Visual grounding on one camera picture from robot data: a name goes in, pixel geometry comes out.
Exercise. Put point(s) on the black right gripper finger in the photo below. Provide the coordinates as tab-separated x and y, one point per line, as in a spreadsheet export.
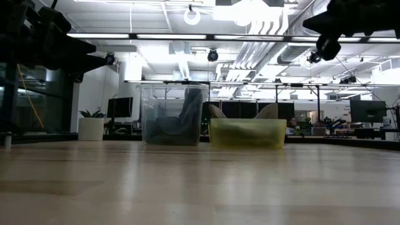
315	24
328	47

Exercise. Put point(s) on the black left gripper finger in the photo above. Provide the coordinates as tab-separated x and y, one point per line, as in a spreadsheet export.
90	64
84	47

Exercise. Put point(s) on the tan baseball cap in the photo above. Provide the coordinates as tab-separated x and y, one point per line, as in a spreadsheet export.
217	112
268	112

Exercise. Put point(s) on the grey-blue baseball cap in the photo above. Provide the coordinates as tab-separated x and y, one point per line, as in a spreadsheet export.
165	129
192	109

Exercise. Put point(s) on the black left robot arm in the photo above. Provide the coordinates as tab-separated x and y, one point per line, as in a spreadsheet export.
15	34

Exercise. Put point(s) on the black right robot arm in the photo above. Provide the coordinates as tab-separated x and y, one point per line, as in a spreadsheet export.
387	15

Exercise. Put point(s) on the black ceiling spotlight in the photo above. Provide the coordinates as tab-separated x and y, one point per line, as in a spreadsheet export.
212	55
313	57
110	58

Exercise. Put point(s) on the black computer monitor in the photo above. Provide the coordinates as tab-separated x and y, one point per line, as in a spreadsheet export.
120	107
368	111

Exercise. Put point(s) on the white pot with plant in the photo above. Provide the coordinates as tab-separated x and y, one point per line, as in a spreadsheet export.
91	129

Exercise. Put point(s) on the clear plastic storage bin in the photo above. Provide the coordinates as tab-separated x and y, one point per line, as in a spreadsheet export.
150	100

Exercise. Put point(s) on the yellow plastic bin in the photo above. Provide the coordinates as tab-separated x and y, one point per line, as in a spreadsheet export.
275	134

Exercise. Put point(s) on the white cylindrical standoff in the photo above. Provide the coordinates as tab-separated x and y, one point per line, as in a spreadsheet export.
7	141

